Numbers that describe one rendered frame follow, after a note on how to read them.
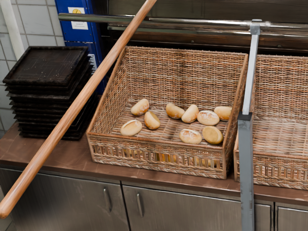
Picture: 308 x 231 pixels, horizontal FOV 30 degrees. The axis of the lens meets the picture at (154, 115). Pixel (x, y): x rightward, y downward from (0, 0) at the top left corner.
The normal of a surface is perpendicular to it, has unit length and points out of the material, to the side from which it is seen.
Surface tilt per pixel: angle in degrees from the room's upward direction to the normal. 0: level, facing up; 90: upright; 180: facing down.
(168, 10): 70
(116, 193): 90
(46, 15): 90
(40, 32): 90
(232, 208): 90
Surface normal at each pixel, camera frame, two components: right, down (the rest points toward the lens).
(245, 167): -0.31, 0.59
